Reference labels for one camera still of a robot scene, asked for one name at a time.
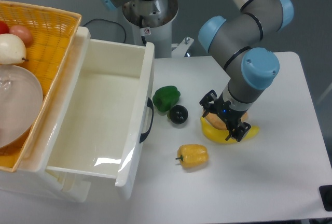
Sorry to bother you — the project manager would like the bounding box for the yellow banana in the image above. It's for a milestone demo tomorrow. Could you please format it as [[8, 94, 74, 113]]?
[[200, 117, 260, 145]]

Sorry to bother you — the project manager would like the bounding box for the white drawer cabinet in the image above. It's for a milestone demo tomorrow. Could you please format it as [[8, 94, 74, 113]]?
[[0, 26, 156, 203]]

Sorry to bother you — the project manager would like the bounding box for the red tomato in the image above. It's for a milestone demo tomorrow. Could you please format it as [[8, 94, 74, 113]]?
[[0, 21, 10, 34]]

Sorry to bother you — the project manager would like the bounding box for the green bell pepper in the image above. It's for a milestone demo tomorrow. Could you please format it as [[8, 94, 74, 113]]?
[[153, 86, 181, 113]]

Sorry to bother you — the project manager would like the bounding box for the black device at table edge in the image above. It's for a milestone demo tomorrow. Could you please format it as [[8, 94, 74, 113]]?
[[319, 185, 332, 212]]

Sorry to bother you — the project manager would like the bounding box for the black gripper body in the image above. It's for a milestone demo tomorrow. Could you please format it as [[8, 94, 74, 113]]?
[[214, 97, 244, 124]]

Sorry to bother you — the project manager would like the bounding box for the white pear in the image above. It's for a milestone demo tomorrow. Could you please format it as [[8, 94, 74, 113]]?
[[1, 34, 26, 65]]

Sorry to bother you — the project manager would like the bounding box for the orange sweet potato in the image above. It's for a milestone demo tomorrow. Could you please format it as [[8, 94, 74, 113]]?
[[202, 108, 249, 131]]

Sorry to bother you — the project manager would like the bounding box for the white plastic drawer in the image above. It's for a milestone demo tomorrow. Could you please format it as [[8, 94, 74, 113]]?
[[47, 39, 155, 188]]

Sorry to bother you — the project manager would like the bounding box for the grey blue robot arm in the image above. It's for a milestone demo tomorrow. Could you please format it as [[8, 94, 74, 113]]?
[[101, 0, 294, 141]]

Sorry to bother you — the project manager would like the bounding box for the black ball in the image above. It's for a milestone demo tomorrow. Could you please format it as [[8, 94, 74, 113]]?
[[167, 105, 188, 124]]

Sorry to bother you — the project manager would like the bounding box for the clear plastic bowl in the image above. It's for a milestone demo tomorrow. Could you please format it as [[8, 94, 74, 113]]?
[[1, 65, 43, 148]]

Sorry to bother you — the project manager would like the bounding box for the black cable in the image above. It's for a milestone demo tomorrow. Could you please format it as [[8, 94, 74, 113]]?
[[82, 18, 127, 44]]

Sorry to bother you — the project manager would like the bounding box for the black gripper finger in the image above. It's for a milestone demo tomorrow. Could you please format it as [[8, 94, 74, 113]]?
[[199, 90, 217, 117], [225, 121, 251, 142]]

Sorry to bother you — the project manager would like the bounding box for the yellow woven basket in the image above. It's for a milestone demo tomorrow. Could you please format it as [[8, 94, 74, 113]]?
[[1, 1, 81, 173]]

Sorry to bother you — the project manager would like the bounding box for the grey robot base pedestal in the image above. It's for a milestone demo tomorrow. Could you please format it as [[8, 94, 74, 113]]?
[[122, 0, 178, 58]]

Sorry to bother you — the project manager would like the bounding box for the pink peach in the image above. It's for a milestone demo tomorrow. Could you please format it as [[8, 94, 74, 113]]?
[[9, 25, 33, 46]]

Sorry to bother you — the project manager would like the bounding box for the metal mounting bracket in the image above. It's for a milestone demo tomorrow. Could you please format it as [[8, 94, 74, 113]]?
[[171, 37, 195, 58]]

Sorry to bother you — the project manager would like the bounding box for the yellow bell pepper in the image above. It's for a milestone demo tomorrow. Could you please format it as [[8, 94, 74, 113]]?
[[175, 144, 209, 169]]

